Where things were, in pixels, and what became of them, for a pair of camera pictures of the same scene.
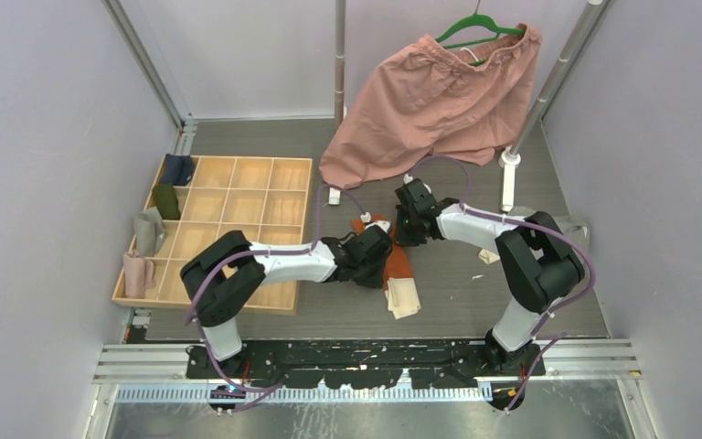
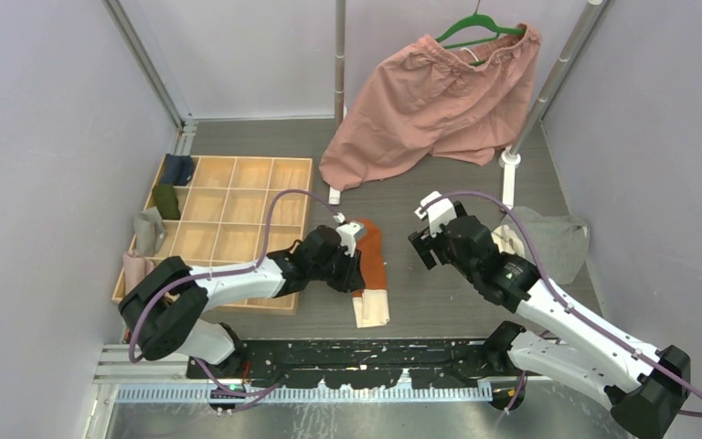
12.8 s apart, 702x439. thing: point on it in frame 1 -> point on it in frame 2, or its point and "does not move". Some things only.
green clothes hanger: (477, 19) does not move
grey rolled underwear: (149, 231) does not move
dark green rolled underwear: (166, 200) does not move
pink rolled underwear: (139, 274) does not move
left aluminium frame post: (186, 123) does not move
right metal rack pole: (511, 157) does not move
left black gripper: (375, 281) -> (352, 279)
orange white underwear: (402, 293) -> (371, 304)
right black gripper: (402, 238) -> (423, 243)
